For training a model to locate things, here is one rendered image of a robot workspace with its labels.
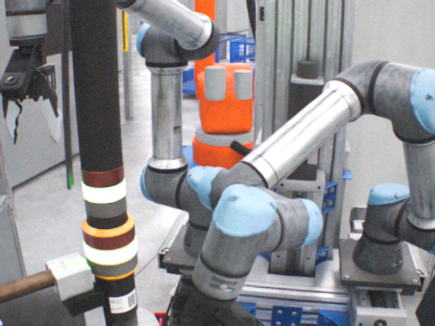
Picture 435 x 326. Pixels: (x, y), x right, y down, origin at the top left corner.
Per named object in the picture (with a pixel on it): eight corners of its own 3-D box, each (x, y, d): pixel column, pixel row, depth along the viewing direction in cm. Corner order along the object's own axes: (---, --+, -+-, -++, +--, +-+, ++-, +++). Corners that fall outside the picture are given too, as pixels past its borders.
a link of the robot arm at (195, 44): (234, 69, 117) (110, 2, 73) (197, 65, 122) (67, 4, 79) (242, 27, 117) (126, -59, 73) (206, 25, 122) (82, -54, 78)
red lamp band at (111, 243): (96, 256, 34) (94, 242, 33) (75, 232, 37) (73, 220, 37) (145, 240, 36) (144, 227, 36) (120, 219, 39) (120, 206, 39)
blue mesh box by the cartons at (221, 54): (168, 97, 750) (168, 38, 715) (201, 83, 859) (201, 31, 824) (218, 102, 717) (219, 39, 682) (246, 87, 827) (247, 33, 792)
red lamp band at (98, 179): (92, 191, 33) (90, 175, 32) (75, 176, 35) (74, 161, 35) (132, 180, 35) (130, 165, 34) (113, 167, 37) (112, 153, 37)
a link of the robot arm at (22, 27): (38, 15, 76) (-4, 17, 76) (40, 39, 77) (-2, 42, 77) (50, 12, 83) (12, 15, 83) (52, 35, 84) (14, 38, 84)
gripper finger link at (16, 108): (22, 136, 91) (33, 96, 88) (12, 146, 86) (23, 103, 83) (9, 132, 91) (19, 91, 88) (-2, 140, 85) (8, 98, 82)
